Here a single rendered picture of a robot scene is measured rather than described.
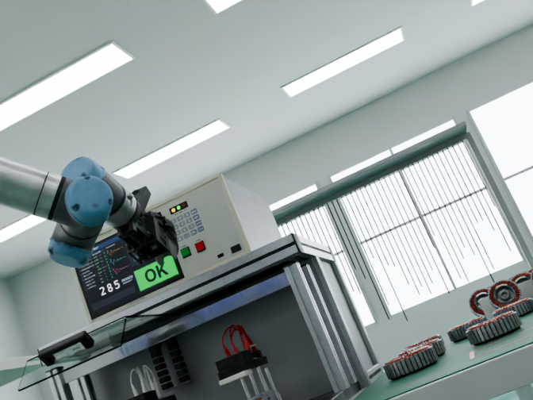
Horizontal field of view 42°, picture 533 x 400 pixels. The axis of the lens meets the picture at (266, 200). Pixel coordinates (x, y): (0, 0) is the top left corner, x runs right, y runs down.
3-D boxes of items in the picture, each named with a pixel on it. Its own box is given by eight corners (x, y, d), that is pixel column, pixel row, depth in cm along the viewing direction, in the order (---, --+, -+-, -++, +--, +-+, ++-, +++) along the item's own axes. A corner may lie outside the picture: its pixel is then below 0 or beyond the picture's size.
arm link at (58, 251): (47, 240, 115) (69, 184, 120) (41, 260, 124) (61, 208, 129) (93, 255, 117) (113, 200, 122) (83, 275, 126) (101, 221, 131)
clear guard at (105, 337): (121, 345, 130) (111, 316, 132) (17, 391, 135) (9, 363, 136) (188, 336, 161) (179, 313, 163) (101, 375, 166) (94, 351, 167)
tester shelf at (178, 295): (300, 251, 149) (292, 232, 150) (42, 367, 163) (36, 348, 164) (336, 262, 191) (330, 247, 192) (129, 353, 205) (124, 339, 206)
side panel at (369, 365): (370, 385, 157) (316, 255, 165) (358, 390, 158) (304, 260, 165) (384, 373, 183) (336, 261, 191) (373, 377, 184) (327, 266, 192)
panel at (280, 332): (362, 378, 156) (311, 257, 164) (116, 476, 170) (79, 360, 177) (362, 378, 158) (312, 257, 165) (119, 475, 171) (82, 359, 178)
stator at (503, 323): (516, 326, 147) (508, 310, 148) (529, 325, 136) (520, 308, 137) (468, 347, 148) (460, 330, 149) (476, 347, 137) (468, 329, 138)
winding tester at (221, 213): (251, 253, 155) (220, 172, 160) (90, 327, 164) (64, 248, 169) (293, 262, 192) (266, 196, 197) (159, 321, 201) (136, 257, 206)
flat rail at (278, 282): (297, 281, 148) (292, 268, 149) (59, 386, 160) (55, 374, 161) (298, 282, 149) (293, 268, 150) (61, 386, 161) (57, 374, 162)
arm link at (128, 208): (92, 194, 137) (127, 177, 135) (105, 205, 140) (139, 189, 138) (94, 224, 132) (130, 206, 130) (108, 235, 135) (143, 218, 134)
